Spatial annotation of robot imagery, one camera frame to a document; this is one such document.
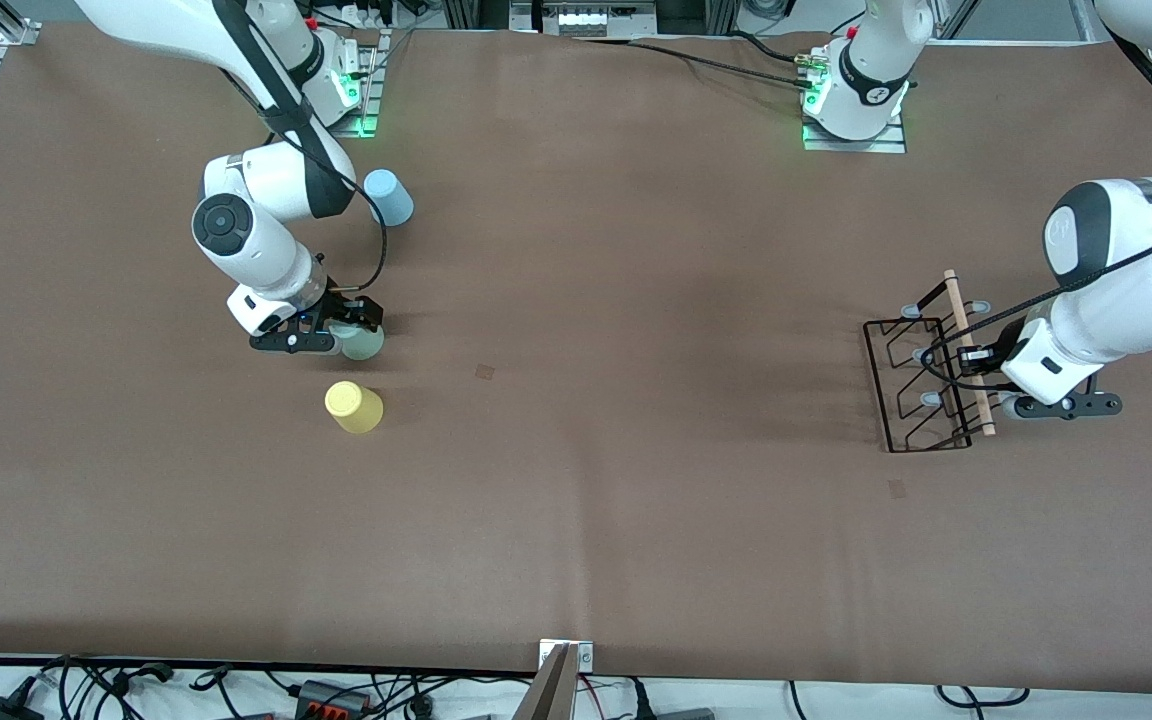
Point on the mint green plastic cup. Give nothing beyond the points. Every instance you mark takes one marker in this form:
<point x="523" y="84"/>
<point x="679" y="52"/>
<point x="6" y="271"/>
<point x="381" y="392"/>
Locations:
<point x="366" y="345"/>

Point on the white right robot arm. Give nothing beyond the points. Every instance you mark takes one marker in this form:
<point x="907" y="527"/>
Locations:
<point x="266" y="180"/>

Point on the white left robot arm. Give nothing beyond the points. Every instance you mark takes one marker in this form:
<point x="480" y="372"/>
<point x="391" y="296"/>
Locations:
<point x="1116" y="300"/>

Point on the yellow plastic cup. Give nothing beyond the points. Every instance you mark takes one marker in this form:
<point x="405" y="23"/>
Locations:
<point x="354" y="408"/>

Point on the light blue plastic cup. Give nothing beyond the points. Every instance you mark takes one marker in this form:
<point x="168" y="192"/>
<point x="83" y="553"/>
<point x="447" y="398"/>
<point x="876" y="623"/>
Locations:
<point x="394" y="200"/>

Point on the white power strip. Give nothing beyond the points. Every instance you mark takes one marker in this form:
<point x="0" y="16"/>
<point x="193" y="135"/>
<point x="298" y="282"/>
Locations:
<point x="366" y="14"/>

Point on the brown table cover sheet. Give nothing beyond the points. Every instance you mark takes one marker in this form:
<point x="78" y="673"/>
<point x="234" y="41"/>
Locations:
<point x="636" y="550"/>

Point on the grey electrical terminal block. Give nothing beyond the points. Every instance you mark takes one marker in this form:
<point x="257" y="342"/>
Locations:
<point x="584" y="18"/>

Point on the black orange connector box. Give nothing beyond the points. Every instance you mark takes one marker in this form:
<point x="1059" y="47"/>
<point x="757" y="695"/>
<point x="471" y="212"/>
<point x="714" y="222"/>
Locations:
<point x="331" y="697"/>

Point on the black power adapter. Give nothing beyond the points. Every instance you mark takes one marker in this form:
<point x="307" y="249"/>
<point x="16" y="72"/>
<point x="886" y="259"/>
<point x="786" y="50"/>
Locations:
<point x="1" y="710"/>

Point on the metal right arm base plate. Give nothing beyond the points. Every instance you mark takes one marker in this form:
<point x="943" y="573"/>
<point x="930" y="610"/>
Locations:
<point x="368" y="85"/>

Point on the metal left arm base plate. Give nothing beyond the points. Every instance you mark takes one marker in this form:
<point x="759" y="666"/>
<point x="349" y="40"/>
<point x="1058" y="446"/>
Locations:
<point x="856" y="146"/>

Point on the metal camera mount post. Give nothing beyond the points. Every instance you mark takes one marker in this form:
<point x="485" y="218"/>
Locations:
<point x="551" y="695"/>

